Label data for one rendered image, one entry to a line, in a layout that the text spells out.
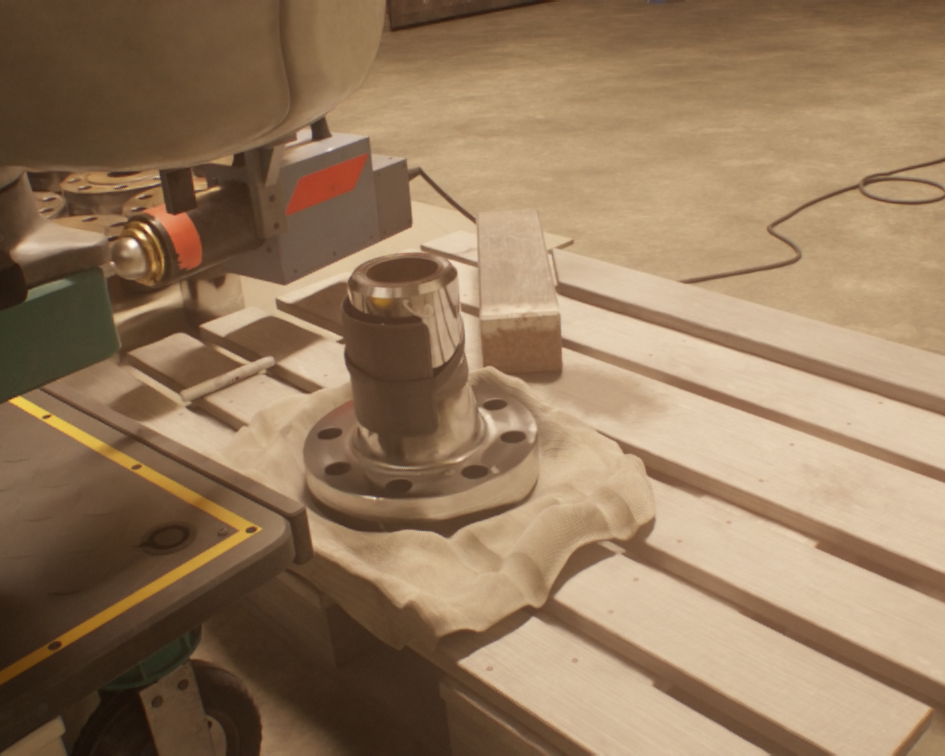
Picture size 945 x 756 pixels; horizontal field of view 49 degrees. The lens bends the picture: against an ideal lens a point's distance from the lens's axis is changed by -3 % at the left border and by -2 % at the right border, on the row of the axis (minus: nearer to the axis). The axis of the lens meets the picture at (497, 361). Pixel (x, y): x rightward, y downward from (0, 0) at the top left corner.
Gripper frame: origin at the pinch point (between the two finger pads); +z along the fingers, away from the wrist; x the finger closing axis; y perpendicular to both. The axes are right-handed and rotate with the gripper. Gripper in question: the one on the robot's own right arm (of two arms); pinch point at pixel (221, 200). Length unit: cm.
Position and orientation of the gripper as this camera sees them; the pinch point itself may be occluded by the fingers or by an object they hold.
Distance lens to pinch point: 96.3
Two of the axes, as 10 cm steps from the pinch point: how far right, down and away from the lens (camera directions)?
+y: -6.4, 3.7, -6.7
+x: 7.6, 2.4, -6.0
